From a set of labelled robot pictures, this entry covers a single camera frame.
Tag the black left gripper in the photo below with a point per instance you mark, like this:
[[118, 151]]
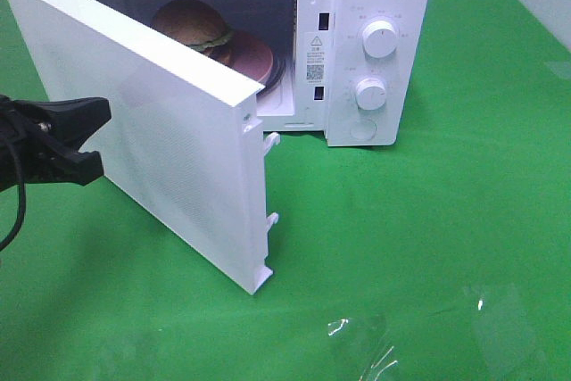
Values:
[[28, 155]]

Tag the white microwave door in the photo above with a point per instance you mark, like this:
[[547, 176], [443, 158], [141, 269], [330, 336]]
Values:
[[184, 140]]

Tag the toy burger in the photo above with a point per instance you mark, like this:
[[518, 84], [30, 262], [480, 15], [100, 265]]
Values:
[[196, 25]]

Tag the pink speckled plate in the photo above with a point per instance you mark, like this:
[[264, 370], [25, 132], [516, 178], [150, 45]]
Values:
[[251, 56]]

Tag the white round door button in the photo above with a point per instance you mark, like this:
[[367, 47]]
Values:
[[363, 130]]

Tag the glass microwave turntable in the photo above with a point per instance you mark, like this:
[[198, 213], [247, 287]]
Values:
[[275, 76]]

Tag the white microwave oven body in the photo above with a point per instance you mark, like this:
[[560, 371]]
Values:
[[322, 42]]

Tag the upper white round knob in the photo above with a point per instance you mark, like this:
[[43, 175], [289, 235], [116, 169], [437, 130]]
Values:
[[379, 38]]

